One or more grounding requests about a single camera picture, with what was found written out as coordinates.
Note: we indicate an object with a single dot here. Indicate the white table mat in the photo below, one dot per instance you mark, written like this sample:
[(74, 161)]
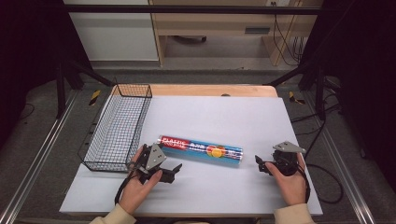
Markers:
[(214, 121)]

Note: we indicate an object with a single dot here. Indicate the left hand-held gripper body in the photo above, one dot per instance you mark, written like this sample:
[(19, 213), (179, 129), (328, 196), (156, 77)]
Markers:
[(153, 158)]

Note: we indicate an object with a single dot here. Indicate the black curtain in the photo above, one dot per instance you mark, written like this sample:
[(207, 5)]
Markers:
[(364, 77), (28, 56)]

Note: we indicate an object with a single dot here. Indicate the black metal crossbar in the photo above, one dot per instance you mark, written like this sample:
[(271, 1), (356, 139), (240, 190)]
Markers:
[(186, 9)]

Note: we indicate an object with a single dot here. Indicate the aluminium floor rail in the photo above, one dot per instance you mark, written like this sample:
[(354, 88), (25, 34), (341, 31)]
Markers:
[(37, 155), (341, 161)]

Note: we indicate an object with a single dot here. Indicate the black metal stand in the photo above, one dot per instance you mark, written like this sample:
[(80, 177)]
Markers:
[(62, 90), (320, 93)]

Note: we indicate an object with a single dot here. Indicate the person's right hand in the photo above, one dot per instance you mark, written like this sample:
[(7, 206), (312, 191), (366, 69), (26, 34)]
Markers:
[(291, 188)]

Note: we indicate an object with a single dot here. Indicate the wooden desk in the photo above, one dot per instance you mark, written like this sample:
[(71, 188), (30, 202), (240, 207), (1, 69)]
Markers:
[(218, 23)]

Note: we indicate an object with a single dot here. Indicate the wooden table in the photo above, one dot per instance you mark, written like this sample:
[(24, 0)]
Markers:
[(199, 90)]

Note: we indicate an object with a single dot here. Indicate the white cabinet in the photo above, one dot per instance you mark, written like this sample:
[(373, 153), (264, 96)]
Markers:
[(115, 34)]

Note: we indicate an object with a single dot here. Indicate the yellow black floor tape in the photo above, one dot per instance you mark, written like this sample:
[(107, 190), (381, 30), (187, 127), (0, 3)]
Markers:
[(95, 97), (294, 98)]

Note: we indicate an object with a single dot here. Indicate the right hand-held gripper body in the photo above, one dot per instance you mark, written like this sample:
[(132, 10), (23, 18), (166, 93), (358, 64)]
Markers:
[(287, 160)]

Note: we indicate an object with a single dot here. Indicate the person's left hand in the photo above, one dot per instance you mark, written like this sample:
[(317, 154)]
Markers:
[(135, 193)]

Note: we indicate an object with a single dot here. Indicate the blue plastic wrap box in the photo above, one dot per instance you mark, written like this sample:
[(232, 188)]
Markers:
[(199, 150)]

